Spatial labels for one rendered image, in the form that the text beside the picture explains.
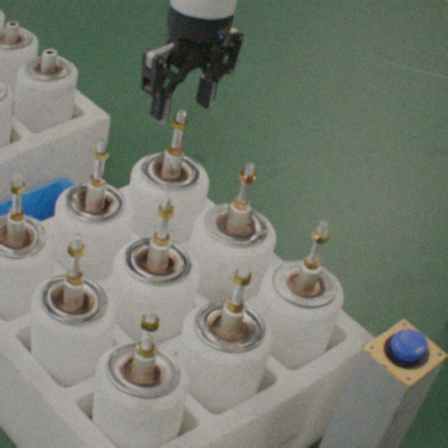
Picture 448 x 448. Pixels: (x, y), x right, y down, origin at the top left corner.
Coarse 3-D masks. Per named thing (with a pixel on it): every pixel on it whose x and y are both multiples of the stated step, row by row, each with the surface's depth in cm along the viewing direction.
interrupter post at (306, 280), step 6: (300, 270) 106; (306, 270) 105; (318, 270) 106; (300, 276) 106; (306, 276) 106; (312, 276) 106; (300, 282) 107; (306, 282) 106; (312, 282) 106; (300, 288) 107; (306, 288) 107; (312, 288) 107
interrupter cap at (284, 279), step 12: (288, 264) 110; (300, 264) 110; (276, 276) 108; (288, 276) 108; (324, 276) 109; (276, 288) 106; (288, 288) 107; (324, 288) 108; (336, 288) 108; (288, 300) 105; (300, 300) 105; (312, 300) 106; (324, 300) 106
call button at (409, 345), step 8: (408, 328) 93; (400, 336) 92; (408, 336) 92; (416, 336) 92; (392, 344) 92; (400, 344) 91; (408, 344) 91; (416, 344) 91; (424, 344) 91; (400, 352) 90; (408, 352) 90; (416, 352) 90; (424, 352) 91; (408, 360) 91
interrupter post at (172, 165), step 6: (168, 156) 117; (174, 156) 117; (180, 156) 118; (168, 162) 118; (174, 162) 118; (180, 162) 118; (168, 168) 118; (174, 168) 118; (180, 168) 119; (168, 174) 119; (174, 174) 119
